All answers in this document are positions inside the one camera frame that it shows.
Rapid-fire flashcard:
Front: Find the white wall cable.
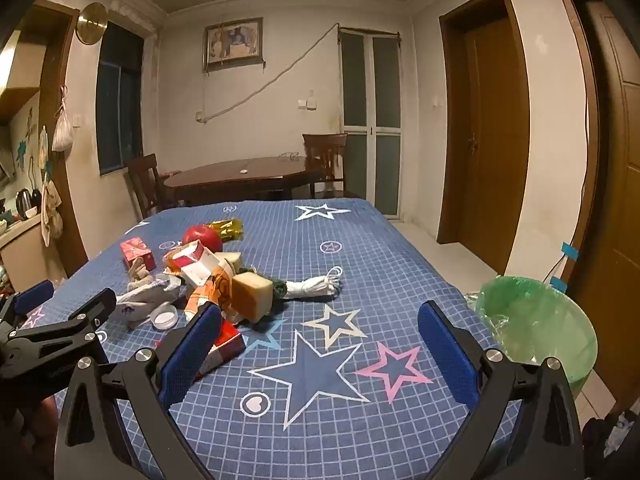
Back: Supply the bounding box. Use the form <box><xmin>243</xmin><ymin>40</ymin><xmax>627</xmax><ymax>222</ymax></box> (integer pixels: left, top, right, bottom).
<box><xmin>197</xmin><ymin>24</ymin><xmax>341</xmax><ymax>123</ymax></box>

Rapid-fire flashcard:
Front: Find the small red box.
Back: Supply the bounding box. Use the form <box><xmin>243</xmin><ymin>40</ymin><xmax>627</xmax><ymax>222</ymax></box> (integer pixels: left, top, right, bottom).
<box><xmin>120</xmin><ymin>237</ymin><xmax>157</xmax><ymax>270</ymax></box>

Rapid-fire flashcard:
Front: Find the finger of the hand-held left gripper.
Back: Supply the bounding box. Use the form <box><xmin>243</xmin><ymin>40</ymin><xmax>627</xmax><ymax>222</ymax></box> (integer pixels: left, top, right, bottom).
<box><xmin>7</xmin><ymin>287</ymin><xmax>118</xmax><ymax>345</ymax></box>
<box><xmin>0</xmin><ymin>280</ymin><xmax>56</xmax><ymax>333</ymax></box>

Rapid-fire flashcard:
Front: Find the beige crumpled scrap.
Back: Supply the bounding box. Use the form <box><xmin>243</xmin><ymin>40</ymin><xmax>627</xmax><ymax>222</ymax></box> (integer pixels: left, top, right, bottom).
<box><xmin>127</xmin><ymin>257</ymin><xmax>151</xmax><ymax>286</ymax></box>

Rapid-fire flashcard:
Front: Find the thin cable beside door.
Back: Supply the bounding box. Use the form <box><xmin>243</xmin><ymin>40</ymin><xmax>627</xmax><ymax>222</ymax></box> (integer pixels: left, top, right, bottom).
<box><xmin>542</xmin><ymin>100</ymin><xmax>593</xmax><ymax>281</ymax></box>

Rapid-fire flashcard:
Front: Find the orange and white packet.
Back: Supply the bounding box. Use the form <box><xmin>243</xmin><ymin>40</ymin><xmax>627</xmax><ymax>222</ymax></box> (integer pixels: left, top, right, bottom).
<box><xmin>182</xmin><ymin>265</ymin><xmax>246</xmax><ymax>323</ymax></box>

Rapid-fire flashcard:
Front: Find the flat red box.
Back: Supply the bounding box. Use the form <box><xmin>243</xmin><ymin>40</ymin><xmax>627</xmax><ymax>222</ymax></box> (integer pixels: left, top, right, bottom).
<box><xmin>155</xmin><ymin>317</ymin><xmax>247</xmax><ymax>381</ymax></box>

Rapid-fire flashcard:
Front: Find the yellow sponge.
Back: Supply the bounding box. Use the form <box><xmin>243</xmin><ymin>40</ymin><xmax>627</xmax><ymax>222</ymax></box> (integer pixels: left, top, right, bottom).
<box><xmin>231</xmin><ymin>272</ymin><xmax>288</xmax><ymax>323</ymax></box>

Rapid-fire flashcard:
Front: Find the green-lined trash bin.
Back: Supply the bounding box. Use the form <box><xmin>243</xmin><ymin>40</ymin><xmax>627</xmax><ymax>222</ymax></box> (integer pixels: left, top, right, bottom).
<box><xmin>465</xmin><ymin>275</ymin><xmax>599</xmax><ymax>401</ymax></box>

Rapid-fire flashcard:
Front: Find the white round lid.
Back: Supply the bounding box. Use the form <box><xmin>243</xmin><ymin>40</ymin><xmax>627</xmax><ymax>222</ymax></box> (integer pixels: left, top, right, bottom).
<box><xmin>150</xmin><ymin>305</ymin><xmax>179</xmax><ymax>331</ymax></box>

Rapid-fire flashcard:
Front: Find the wooden dining chair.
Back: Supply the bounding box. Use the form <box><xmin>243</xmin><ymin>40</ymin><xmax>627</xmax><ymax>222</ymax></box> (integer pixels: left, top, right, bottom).
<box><xmin>301</xmin><ymin>133</ymin><xmax>361</xmax><ymax>200</ymax></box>
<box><xmin>124</xmin><ymin>154</ymin><xmax>173</xmax><ymax>221</ymax></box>

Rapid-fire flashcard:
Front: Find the dark window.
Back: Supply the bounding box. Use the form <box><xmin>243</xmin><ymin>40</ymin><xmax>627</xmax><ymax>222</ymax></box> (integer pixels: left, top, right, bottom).
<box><xmin>95</xmin><ymin>20</ymin><xmax>147</xmax><ymax>177</ymax></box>

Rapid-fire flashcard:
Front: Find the white foil pouch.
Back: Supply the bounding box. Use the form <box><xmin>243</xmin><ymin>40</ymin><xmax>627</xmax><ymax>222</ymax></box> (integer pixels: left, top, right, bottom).
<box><xmin>116</xmin><ymin>275</ymin><xmax>186</xmax><ymax>331</ymax></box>

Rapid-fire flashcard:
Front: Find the hanging beige cloth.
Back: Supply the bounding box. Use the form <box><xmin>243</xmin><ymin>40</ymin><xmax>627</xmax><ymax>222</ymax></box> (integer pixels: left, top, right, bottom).
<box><xmin>40</xmin><ymin>177</ymin><xmax>65</xmax><ymax>248</ymax></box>

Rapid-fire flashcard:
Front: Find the round wooden dining table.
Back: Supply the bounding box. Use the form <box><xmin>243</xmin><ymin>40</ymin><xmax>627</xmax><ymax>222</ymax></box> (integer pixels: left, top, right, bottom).
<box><xmin>164</xmin><ymin>156</ymin><xmax>326</xmax><ymax>206</ymax></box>

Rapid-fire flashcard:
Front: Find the gold round wall clock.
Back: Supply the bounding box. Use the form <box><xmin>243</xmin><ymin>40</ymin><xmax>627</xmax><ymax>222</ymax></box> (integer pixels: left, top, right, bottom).
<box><xmin>76</xmin><ymin>2</ymin><xmax>108</xmax><ymax>45</ymax></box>

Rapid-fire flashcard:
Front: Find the blue star-print tablecloth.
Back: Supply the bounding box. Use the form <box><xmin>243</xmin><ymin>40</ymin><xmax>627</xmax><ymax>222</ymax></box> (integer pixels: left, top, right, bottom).
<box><xmin>10</xmin><ymin>198</ymin><xmax>506</xmax><ymax>480</ymax></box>

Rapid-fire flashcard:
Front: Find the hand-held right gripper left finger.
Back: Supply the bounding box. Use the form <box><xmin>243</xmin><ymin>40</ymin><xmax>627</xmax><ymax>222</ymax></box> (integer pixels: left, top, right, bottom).
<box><xmin>54</xmin><ymin>302</ymin><xmax>223</xmax><ymax>480</ymax></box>

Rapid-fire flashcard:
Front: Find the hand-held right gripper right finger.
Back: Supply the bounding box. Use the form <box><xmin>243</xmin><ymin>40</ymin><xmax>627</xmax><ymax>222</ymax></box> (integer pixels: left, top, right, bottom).
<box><xmin>416</xmin><ymin>300</ymin><xmax>586</xmax><ymax>480</ymax></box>

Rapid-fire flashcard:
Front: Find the brown panelled wooden door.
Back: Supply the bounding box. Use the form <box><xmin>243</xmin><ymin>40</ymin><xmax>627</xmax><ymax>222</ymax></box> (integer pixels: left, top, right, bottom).
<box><xmin>547</xmin><ymin>0</ymin><xmax>640</xmax><ymax>416</ymax></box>

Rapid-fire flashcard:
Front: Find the white paper carton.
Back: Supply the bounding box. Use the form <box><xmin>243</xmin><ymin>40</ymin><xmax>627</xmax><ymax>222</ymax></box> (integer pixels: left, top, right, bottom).
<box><xmin>181</xmin><ymin>251</ymin><xmax>244</xmax><ymax>288</ymax></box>

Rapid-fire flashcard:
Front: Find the framed wall picture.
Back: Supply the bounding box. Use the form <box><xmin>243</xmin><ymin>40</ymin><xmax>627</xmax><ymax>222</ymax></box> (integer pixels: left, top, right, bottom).
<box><xmin>202</xmin><ymin>17</ymin><xmax>264</xmax><ymax>72</ymax></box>

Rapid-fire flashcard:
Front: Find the wooden side cabinet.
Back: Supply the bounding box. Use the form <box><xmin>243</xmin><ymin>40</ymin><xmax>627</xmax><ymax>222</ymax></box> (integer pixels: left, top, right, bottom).
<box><xmin>0</xmin><ymin>215</ymin><xmax>56</xmax><ymax>301</ymax></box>

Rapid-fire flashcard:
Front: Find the hanging plastic bag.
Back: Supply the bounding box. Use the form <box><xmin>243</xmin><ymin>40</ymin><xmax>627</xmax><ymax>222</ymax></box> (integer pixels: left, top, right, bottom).
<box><xmin>51</xmin><ymin>87</ymin><xmax>76</xmax><ymax>153</ymax></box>

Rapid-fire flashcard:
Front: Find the black bag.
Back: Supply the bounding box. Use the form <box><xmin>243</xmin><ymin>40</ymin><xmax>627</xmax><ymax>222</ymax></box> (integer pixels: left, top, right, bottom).
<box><xmin>580</xmin><ymin>410</ymin><xmax>640</xmax><ymax>480</ymax></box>

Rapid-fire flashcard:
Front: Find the red apple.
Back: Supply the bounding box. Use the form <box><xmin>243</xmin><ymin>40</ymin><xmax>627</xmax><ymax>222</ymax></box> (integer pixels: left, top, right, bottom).
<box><xmin>182</xmin><ymin>225</ymin><xmax>223</xmax><ymax>253</ymax></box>

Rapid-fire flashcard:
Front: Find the golden foil wrapper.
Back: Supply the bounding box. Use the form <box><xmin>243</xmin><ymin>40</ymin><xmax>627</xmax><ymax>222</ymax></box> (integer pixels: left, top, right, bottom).
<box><xmin>207</xmin><ymin>217</ymin><xmax>246</xmax><ymax>242</ymax></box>

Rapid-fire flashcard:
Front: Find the frosted glass double door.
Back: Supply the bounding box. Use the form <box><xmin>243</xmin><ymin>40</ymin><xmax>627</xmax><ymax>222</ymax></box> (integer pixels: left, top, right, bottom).
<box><xmin>337</xmin><ymin>25</ymin><xmax>403</xmax><ymax>220</ymax></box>

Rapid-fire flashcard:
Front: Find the red and white cigarette pack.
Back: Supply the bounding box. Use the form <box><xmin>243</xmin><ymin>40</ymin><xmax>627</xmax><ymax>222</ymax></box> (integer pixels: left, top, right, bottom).
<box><xmin>165</xmin><ymin>241</ymin><xmax>216</xmax><ymax>273</ymax></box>

